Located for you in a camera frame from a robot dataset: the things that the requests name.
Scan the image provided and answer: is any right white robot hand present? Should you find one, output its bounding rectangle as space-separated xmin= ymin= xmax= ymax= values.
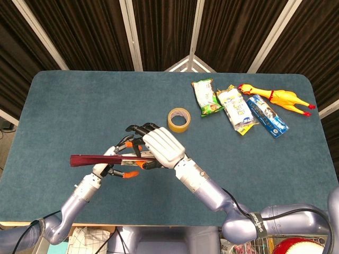
xmin=125 ymin=122 xmax=186 ymax=170

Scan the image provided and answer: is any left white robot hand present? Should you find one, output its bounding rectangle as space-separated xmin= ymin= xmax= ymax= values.
xmin=91 ymin=134 xmax=146 ymax=180

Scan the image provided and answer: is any red ribbed paper folding fan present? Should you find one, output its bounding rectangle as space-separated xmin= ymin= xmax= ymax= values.
xmin=69 ymin=155 xmax=157 ymax=169

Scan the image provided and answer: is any yellow packing tape roll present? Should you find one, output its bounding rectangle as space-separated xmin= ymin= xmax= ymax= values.
xmin=167 ymin=107 xmax=192 ymax=133

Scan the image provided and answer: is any brown cardboard box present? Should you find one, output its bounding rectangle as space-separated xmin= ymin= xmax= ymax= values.
xmin=71 ymin=224 xmax=117 ymax=235

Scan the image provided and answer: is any green white snack packet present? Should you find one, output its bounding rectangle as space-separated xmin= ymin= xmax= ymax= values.
xmin=191 ymin=78 xmax=226 ymax=118

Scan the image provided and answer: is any blue felt table cover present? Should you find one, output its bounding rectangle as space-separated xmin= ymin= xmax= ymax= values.
xmin=0 ymin=70 xmax=339 ymax=228

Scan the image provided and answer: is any white checked cloth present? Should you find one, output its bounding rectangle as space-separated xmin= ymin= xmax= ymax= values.
xmin=67 ymin=226 xmax=112 ymax=254

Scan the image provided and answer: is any white yellow cookie packet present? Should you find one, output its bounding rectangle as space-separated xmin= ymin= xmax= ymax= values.
xmin=216 ymin=84 xmax=258 ymax=136

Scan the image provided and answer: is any teal box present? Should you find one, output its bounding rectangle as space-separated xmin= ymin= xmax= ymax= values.
xmin=47 ymin=242 xmax=70 ymax=254

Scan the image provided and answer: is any grey robot torso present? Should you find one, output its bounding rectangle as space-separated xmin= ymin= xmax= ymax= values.
xmin=107 ymin=226 xmax=225 ymax=254

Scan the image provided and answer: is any blue sandwich cookie packet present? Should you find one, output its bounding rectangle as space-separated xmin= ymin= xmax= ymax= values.
xmin=246 ymin=94 xmax=290 ymax=140

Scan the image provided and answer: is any black device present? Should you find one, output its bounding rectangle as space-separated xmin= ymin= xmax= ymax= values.
xmin=0 ymin=117 xmax=15 ymax=132

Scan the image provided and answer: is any brown pleated curtain panel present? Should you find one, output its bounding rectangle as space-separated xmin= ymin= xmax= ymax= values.
xmin=195 ymin=0 xmax=289 ymax=74
xmin=131 ymin=0 xmax=198 ymax=71
xmin=0 ymin=0 xmax=61 ymax=113
xmin=25 ymin=0 xmax=135 ymax=71
xmin=261 ymin=0 xmax=339 ymax=112

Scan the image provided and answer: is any yellow rubber chicken toy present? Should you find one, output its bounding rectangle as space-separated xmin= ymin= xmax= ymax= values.
xmin=237 ymin=83 xmax=316 ymax=117

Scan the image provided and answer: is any red white ball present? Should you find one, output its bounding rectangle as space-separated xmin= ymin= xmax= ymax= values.
xmin=272 ymin=237 xmax=325 ymax=254

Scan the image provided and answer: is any white screen base frame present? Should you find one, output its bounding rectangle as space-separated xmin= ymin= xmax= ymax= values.
xmin=164 ymin=54 xmax=217 ymax=74

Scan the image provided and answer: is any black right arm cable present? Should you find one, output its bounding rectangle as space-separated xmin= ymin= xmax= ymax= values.
xmin=221 ymin=187 xmax=334 ymax=254

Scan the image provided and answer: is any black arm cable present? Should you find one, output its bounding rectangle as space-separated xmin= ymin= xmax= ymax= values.
xmin=13 ymin=210 xmax=61 ymax=254
xmin=221 ymin=187 xmax=334 ymax=254

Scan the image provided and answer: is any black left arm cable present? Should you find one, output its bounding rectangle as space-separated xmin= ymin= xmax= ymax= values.
xmin=13 ymin=210 xmax=61 ymax=254

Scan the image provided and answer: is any white screen frame post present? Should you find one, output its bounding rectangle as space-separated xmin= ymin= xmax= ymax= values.
xmin=319 ymin=99 xmax=339 ymax=120
xmin=0 ymin=108 xmax=19 ymax=126
xmin=247 ymin=0 xmax=302 ymax=74
xmin=119 ymin=0 xmax=144 ymax=71
xmin=189 ymin=0 xmax=206 ymax=56
xmin=12 ymin=0 xmax=70 ymax=71

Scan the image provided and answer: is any black printed velcro strap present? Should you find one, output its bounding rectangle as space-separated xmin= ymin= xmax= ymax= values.
xmin=248 ymin=211 xmax=265 ymax=240

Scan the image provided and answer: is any metal wire basket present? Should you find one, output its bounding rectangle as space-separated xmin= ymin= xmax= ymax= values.
xmin=219 ymin=237 xmax=326 ymax=254

